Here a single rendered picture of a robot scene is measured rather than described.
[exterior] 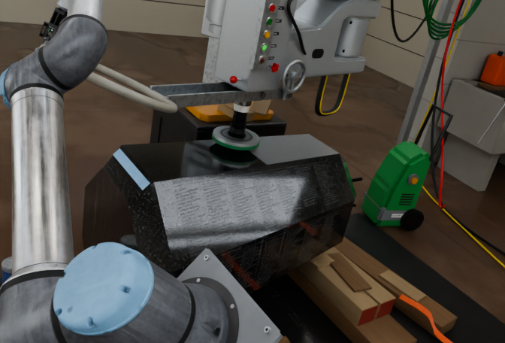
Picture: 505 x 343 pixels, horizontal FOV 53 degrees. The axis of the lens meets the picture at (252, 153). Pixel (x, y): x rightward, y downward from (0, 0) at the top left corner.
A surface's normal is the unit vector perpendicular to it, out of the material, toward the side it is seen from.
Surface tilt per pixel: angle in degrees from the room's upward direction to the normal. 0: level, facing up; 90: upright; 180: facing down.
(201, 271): 47
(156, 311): 72
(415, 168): 90
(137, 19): 90
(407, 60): 90
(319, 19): 40
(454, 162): 90
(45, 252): 29
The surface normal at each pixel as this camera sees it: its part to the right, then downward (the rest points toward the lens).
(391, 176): -0.84, -0.32
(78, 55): 0.59, 0.17
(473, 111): -0.87, 0.04
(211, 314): 0.67, -0.53
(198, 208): 0.55, -0.34
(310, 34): 0.69, 0.40
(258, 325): -0.47, -0.55
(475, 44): 0.46, 0.44
